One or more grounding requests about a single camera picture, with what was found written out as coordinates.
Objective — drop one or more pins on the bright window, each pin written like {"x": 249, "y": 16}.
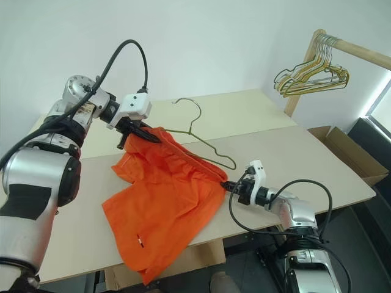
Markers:
{"x": 382, "y": 103}

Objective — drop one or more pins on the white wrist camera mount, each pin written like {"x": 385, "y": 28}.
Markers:
{"x": 258, "y": 171}
{"x": 134, "y": 105}

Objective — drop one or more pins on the orange shorts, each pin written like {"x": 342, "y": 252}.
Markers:
{"x": 165, "y": 198}

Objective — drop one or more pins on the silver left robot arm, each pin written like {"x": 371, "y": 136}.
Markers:
{"x": 30, "y": 171}

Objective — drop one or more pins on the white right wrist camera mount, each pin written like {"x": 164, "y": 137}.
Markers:
{"x": 258, "y": 171}

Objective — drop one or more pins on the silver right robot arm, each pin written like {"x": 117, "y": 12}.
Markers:
{"x": 299, "y": 213}

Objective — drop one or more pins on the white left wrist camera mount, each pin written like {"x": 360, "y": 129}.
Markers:
{"x": 134, "y": 105}

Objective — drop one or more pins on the wooden clothes rack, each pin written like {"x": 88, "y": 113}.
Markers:
{"x": 291, "y": 103}

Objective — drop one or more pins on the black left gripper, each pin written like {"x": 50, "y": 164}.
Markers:
{"x": 128, "y": 128}

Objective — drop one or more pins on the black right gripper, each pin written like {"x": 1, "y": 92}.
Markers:
{"x": 244, "y": 190}

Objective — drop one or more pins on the open cardboard box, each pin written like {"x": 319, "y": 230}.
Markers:
{"x": 351, "y": 155}

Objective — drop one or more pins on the dark rounded shape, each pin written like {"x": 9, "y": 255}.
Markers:
{"x": 223, "y": 282}

